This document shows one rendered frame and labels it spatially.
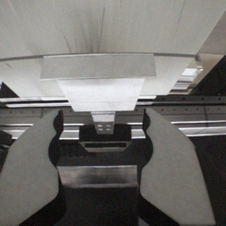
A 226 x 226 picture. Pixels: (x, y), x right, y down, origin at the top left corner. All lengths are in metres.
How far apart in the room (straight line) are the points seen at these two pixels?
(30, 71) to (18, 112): 0.37
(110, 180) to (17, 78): 0.15
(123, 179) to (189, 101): 0.37
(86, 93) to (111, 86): 0.03
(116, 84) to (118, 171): 0.10
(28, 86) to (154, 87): 0.14
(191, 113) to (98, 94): 0.36
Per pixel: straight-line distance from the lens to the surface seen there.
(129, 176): 0.21
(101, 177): 0.21
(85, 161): 0.72
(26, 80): 0.19
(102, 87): 0.19
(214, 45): 0.38
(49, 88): 0.20
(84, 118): 0.47
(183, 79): 0.26
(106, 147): 0.41
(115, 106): 0.24
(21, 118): 0.52
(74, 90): 0.19
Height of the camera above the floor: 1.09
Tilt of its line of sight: 18 degrees down
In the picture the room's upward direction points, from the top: 179 degrees clockwise
